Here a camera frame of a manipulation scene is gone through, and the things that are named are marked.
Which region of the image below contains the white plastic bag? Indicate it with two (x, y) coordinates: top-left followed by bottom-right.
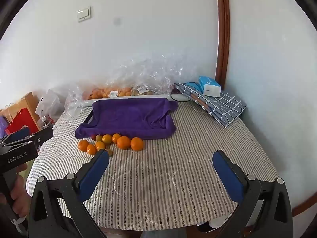
(35, 89), (61, 120)

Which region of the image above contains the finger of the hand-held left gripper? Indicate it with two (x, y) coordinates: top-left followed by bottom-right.
(32, 127), (54, 150)
(5, 127), (30, 143)

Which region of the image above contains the black-rimmed round object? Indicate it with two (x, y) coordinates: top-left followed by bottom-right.
(171, 89), (192, 103)

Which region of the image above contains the purple towel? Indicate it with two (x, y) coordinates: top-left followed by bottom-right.
(75, 98), (178, 140)

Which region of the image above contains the white light switch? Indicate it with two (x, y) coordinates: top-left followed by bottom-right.
(76, 6), (92, 23)

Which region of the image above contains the clear bag of brown fruits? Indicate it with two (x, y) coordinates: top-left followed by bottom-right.
(131, 84), (161, 97)

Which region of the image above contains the brown cardboard box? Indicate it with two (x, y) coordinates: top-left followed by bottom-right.
(0, 92), (40, 125)

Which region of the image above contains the small crumpled clear plastic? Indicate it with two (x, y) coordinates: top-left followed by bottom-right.
(64, 86), (85, 116)

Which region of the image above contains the blue tissue pack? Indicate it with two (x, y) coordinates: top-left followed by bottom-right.
(198, 76), (222, 98)

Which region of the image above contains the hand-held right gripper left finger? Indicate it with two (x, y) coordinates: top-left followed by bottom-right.
(28, 150), (109, 238)

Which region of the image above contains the grey checked folded cloth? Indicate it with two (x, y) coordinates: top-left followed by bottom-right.
(173, 82), (247, 128)

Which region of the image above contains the white foam box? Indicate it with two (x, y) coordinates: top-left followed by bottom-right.
(82, 94), (174, 107)

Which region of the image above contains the purple bag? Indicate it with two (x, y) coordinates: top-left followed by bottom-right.
(0, 116), (10, 137)

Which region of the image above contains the labelled clear bag of oranges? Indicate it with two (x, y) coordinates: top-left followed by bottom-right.
(106, 85), (133, 98)

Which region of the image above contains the person's left hand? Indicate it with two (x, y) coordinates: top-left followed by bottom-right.
(11, 163), (31, 219)

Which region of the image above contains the black tray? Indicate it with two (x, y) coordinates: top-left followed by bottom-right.
(84, 109), (95, 125)

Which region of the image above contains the red paper bag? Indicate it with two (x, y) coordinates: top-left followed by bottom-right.
(4, 107), (41, 136)

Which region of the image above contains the clear plastic bottle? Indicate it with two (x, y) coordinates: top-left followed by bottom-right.
(41, 116), (54, 129)

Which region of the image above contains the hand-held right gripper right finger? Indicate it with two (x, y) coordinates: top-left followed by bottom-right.
(196, 150), (294, 238)

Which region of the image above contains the blue packet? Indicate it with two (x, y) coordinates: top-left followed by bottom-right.
(183, 81), (202, 91)

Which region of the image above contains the large crumpled clear plastic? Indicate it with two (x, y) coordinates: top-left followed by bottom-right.
(106, 54), (199, 95)

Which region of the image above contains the brown wooden door frame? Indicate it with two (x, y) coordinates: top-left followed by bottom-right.
(214, 0), (231, 91)

